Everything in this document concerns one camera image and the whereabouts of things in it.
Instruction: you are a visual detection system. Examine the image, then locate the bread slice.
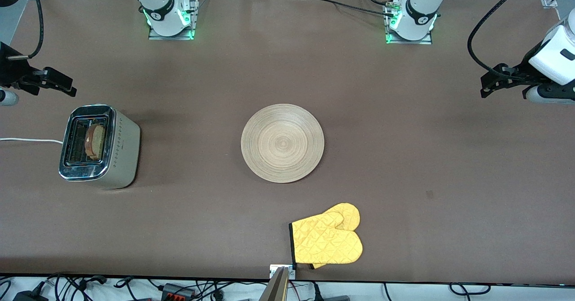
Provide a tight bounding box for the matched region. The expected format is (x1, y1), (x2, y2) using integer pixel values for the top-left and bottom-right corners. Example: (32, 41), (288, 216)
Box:
(84, 124), (106, 160)

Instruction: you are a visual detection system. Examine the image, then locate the round wooden plate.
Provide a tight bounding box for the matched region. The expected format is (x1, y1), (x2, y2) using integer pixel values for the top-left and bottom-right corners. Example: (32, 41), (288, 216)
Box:
(241, 104), (325, 183)

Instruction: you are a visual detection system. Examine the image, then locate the silver two-slot toaster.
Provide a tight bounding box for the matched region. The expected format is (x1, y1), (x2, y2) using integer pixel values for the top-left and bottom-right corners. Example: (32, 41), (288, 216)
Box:
(58, 104), (141, 190)

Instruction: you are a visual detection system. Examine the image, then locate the black power adapter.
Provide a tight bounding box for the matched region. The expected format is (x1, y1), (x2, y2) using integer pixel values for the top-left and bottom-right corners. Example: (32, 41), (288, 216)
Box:
(13, 290), (49, 301)

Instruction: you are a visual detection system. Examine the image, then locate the yellow quilted oven mitt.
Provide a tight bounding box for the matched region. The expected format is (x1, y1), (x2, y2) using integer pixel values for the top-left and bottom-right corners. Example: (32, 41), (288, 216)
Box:
(289, 203), (363, 270)

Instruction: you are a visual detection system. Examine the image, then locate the black orange connector block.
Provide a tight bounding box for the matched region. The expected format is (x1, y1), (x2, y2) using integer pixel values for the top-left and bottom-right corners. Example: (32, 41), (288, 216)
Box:
(161, 283), (197, 300)

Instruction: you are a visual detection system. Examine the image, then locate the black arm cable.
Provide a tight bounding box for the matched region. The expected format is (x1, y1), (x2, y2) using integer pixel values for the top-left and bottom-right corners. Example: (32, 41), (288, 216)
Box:
(467, 0), (539, 78)
(7, 0), (44, 61)

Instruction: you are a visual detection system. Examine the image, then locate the white toaster power cable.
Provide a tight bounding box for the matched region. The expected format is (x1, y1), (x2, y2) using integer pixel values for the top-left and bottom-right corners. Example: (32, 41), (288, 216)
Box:
(0, 137), (63, 145)

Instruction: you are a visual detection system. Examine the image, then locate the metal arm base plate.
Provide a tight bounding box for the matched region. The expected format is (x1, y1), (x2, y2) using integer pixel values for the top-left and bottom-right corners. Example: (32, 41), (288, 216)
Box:
(385, 0), (433, 44)
(148, 0), (198, 40)

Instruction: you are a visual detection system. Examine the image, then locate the thin black table cable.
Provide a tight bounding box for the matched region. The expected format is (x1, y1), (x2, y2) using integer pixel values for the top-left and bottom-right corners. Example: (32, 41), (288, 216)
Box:
(287, 0), (396, 18)

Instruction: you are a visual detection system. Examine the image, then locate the small metal table bracket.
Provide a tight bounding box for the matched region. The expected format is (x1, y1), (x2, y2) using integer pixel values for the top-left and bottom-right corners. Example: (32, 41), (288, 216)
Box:
(270, 264), (296, 280)

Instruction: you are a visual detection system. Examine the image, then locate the tan camera mount bar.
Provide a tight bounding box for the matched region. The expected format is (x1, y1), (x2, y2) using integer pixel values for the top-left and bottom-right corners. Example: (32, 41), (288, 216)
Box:
(258, 267), (289, 301)

